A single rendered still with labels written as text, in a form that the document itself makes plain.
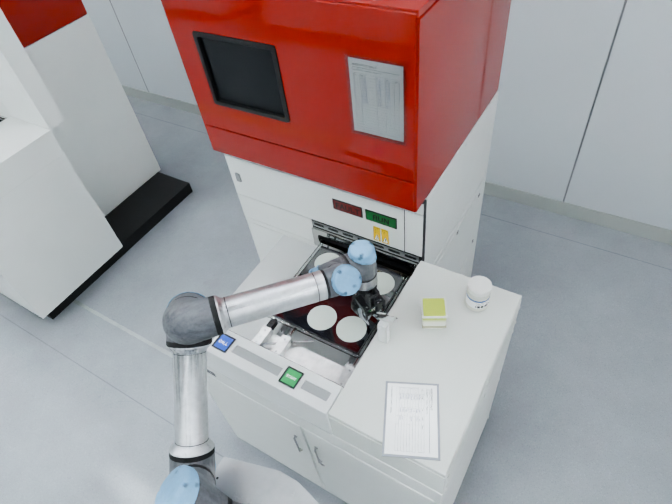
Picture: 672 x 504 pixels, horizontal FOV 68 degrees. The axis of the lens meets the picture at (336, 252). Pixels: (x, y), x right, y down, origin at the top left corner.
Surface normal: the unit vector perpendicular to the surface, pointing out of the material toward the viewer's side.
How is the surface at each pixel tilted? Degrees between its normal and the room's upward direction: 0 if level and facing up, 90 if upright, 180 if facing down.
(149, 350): 0
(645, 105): 90
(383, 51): 90
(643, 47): 90
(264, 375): 0
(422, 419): 0
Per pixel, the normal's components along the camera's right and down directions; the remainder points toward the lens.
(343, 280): 0.25, 0.04
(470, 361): -0.11, -0.67
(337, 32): -0.51, 0.67
